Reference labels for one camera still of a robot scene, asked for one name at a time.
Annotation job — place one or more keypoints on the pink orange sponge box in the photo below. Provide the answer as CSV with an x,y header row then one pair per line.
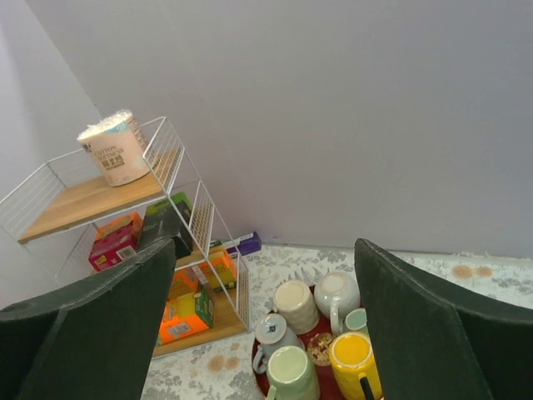
x,y
115,242

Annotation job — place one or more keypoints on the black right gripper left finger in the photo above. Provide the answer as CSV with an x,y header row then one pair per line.
x,y
92,339

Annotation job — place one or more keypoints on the orange green sponge box front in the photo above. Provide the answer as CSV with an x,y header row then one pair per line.
x,y
186,315

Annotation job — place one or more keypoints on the light green mug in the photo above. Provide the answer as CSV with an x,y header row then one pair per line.
x,y
291,375

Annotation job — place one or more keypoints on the purple white box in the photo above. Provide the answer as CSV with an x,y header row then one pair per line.
x,y
245,245

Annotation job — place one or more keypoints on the small celadon teacup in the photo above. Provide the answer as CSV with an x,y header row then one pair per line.
x,y
356,321

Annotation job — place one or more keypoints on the speckled white round mug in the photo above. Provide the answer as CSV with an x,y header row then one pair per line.
x,y
336,295

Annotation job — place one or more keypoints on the white wire wooden shelf rack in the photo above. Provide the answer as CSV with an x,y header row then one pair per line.
x,y
68,194

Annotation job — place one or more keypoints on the yellow mug black handle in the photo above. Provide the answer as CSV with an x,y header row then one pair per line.
x,y
354,366

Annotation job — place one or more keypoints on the floral tablecloth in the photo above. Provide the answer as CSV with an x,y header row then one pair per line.
x,y
223,369

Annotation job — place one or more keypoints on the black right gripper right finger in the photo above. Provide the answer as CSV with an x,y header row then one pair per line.
x,y
434,339

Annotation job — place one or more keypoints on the grey blue mug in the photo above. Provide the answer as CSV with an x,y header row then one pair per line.
x,y
272,333

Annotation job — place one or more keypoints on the beige textured mug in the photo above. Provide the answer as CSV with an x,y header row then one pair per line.
x,y
295,302

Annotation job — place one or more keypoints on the black green box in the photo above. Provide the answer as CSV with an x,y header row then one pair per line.
x,y
168,219

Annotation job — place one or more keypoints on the red round tray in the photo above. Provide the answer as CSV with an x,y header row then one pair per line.
x,y
316,343

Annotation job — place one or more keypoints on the orange yellow sponge box back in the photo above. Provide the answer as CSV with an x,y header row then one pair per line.
x,y
221,271

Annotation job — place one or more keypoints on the orange sponge box middle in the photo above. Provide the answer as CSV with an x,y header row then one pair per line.
x,y
184,281

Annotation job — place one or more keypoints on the wrapped toilet paper roll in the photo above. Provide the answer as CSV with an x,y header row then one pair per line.
x,y
116,144

